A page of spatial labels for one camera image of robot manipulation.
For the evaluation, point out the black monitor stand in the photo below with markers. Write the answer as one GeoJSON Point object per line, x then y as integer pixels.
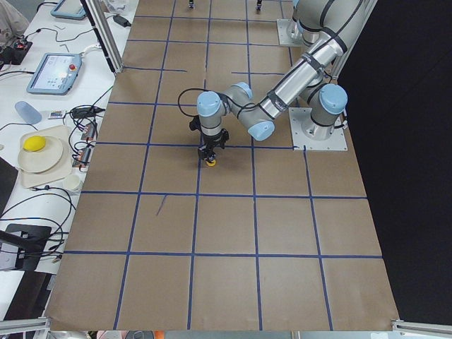
{"type": "Point", "coordinates": [22, 246]}

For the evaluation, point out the beige round plate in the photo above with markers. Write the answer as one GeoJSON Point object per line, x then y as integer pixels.
{"type": "Point", "coordinates": [42, 160]}

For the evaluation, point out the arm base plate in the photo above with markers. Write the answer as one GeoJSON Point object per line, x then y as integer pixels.
{"type": "Point", "coordinates": [289, 33]}
{"type": "Point", "coordinates": [307, 135]}

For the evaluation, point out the white paper cup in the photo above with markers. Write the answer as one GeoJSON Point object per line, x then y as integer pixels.
{"type": "Point", "coordinates": [73, 183]}

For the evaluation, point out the blue teach pendant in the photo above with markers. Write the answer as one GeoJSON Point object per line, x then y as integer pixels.
{"type": "Point", "coordinates": [55, 74]}
{"type": "Point", "coordinates": [69, 9]}

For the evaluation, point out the aluminium frame post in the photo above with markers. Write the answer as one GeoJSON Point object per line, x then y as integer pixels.
{"type": "Point", "coordinates": [98, 21]}

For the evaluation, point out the near blue teach pendant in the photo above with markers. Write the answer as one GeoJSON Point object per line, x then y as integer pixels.
{"type": "Point", "coordinates": [55, 74]}

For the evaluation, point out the yellow lemon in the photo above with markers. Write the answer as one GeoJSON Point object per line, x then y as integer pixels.
{"type": "Point", "coordinates": [34, 143]}

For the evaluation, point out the translucent blue plastic cup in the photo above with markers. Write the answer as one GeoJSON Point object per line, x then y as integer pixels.
{"type": "Point", "coordinates": [28, 113]}

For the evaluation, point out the brown paper table cover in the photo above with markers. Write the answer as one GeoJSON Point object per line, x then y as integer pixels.
{"type": "Point", "coordinates": [269, 238]}

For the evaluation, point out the beige rectangular tray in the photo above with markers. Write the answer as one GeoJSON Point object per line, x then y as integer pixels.
{"type": "Point", "coordinates": [61, 169]}

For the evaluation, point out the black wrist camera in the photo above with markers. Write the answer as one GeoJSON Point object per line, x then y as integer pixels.
{"type": "Point", "coordinates": [195, 124]}

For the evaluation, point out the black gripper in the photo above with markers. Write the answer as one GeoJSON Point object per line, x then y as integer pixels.
{"type": "Point", "coordinates": [212, 142]}

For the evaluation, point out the black power adapter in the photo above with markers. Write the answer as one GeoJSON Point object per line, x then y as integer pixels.
{"type": "Point", "coordinates": [122, 21]}

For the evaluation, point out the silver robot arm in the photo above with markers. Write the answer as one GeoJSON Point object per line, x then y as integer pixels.
{"type": "Point", "coordinates": [307, 20]}
{"type": "Point", "coordinates": [329, 29]}

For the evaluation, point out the far blue teach pendant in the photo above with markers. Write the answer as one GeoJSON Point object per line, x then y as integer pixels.
{"type": "Point", "coordinates": [69, 9]}

